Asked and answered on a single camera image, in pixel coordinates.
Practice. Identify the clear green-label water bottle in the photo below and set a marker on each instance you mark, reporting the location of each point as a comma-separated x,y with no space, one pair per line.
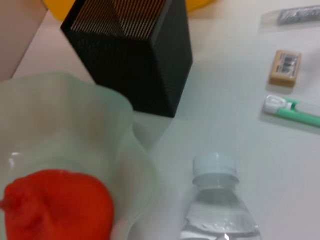
215,205

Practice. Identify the red-orange toy orange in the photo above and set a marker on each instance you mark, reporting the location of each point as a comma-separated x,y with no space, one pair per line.
57,205

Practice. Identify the black mesh pen holder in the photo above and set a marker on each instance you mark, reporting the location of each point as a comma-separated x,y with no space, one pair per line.
130,62

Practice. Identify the green frosted glass fruit bowl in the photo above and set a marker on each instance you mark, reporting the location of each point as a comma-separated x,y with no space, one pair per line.
62,120

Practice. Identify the green utility knife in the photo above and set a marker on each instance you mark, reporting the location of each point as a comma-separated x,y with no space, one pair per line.
295,113

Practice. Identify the beige eraser with barcode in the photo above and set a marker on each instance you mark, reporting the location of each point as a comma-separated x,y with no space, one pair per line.
285,68

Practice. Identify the grey pen in clear wrapper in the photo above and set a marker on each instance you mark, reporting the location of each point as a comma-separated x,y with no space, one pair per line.
297,16

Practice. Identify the yellow plastic storage bin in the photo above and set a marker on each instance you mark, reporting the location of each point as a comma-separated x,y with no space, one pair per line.
57,10

